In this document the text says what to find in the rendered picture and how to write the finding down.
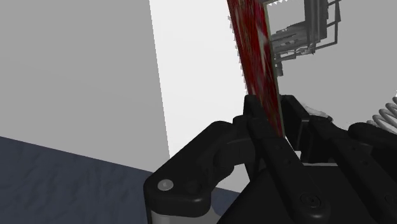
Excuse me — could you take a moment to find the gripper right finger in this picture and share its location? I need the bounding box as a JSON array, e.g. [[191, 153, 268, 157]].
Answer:
[[280, 94, 397, 224]]

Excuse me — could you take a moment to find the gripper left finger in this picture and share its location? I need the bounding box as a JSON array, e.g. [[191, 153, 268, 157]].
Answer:
[[143, 94, 330, 224]]

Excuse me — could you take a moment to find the grey wire rack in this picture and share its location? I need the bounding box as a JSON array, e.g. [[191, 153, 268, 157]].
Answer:
[[268, 0, 342, 77]]

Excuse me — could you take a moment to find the grey coiled wire object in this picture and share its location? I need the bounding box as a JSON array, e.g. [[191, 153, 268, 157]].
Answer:
[[366, 95, 397, 135]]

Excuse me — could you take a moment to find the red patterned book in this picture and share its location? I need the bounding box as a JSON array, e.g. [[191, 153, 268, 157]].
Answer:
[[226, 0, 286, 139]]

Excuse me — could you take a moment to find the dark blue upholstered furniture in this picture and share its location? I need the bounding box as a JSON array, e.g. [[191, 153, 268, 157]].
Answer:
[[0, 136, 242, 224]]

